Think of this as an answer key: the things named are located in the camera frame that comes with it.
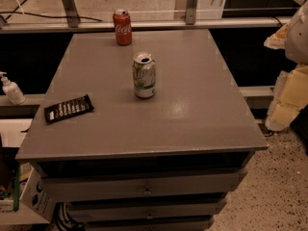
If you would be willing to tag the white pump sanitizer bottle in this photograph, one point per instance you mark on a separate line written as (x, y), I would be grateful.
(12, 90)

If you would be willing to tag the green white 7up can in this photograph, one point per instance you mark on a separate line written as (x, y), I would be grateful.
(144, 74)

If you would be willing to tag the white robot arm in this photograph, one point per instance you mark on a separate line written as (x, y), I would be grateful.
(296, 42)

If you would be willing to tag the red coke can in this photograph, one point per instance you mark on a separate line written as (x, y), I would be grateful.
(122, 23)

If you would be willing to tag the grey drawer cabinet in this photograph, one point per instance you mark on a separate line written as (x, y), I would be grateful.
(163, 163)

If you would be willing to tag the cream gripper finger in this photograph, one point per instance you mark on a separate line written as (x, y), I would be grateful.
(290, 96)
(277, 40)

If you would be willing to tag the white cardboard box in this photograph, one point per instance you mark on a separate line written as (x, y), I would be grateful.
(33, 204)

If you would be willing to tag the metal frame rail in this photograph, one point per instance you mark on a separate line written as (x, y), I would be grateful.
(89, 27)

